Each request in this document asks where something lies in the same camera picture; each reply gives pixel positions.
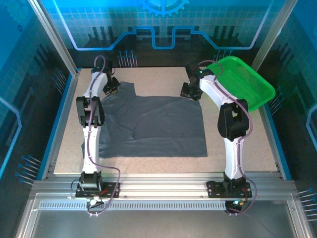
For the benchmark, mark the grey metal shelf plate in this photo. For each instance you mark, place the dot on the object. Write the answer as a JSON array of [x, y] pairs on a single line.
[[161, 223]]

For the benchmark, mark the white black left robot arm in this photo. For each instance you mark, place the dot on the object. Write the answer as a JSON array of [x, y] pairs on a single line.
[[85, 148]]

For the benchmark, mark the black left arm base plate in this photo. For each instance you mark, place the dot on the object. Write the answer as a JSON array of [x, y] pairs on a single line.
[[111, 191]]

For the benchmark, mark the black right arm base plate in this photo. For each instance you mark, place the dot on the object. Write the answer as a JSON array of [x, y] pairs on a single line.
[[215, 189]]

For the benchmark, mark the green plastic basket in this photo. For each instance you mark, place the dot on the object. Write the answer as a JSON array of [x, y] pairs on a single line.
[[247, 81]]

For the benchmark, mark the aluminium frame rail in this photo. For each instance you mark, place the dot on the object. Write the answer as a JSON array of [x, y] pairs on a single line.
[[161, 186]]

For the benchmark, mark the grey t-shirt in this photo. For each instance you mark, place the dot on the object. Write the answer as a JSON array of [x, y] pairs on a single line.
[[161, 124]]

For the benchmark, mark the aluminium side rail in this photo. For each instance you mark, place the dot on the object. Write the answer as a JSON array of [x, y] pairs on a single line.
[[272, 138], [64, 119]]

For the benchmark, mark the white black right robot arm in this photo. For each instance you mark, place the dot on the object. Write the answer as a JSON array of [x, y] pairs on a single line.
[[230, 158]]

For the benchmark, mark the aluminium corner post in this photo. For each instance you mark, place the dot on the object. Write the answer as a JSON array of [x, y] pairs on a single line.
[[54, 37], [272, 37]]

